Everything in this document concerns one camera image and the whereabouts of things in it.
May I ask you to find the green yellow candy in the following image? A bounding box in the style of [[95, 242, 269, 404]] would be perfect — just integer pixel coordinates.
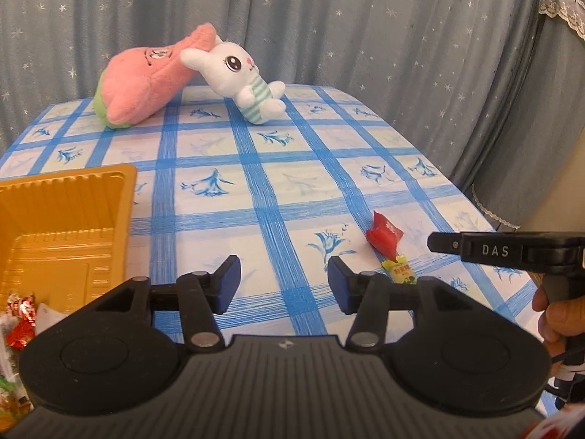
[[381, 256, 418, 285]]

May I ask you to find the red pillow snack packet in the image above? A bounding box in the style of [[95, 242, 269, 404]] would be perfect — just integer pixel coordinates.
[[366, 210, 405, 259]]

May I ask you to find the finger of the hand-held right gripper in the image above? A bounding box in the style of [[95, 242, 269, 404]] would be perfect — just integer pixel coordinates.
[[427, 232, 463, 254]]

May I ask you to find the pink plush toy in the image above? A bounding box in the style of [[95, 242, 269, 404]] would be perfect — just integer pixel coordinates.
[[94, 24, 218, 130]]

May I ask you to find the person's right hand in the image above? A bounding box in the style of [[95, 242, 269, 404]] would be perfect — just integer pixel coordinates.
[[532, 284, 585, 344]]

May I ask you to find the grey star-print curtain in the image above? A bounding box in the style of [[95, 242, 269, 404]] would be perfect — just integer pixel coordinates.
[[0, 0, 549, 186]]

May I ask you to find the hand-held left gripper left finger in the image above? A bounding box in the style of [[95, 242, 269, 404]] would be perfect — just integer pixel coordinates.
[[94, 255, 242, 353]]

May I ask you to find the red white printed cloth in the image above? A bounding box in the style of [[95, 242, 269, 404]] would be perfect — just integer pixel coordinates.
[[521, 402, 585, 439]]

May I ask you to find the gold plastic tray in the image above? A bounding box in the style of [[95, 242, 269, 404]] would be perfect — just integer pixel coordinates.
[[0, 163, 138, 330]]

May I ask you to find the white rabbit plush toy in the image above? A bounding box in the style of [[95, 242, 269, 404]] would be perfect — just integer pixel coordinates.
[[180, 37, 287, 125]]

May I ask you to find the blue checked tablecloth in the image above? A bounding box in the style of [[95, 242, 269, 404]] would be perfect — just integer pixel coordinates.
[[0, 83, 549, 419]]

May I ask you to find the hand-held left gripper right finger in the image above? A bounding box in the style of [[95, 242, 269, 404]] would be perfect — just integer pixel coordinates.
[[328, 256, 478, 353]]

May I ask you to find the white snack packet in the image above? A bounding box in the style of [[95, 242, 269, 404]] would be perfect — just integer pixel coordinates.
[[35, 303, 65, 334]]

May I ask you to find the grey lace-trimmed cover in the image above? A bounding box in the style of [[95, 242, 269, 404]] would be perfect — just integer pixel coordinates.
[[471, 0, 585, 234]]

